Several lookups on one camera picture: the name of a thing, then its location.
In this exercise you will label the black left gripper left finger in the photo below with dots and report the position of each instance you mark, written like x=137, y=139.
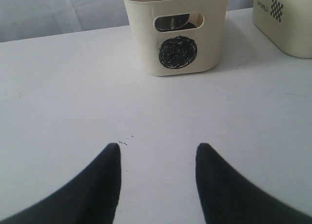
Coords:
x=91, y=197

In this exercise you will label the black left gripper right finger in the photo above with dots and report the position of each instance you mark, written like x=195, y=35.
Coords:
x=227, y=197

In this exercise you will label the white curtain backdrop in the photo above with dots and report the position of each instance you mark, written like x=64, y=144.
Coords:
x=23, y=19

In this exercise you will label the cream bin with triangle mark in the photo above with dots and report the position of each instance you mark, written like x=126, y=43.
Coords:
x=287, y=23

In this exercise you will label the cream bin with circle mark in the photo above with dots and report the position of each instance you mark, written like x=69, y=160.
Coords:
x=177, y=52

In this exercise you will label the stainless steel bowl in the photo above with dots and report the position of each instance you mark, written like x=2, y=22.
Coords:
x=178, y=22

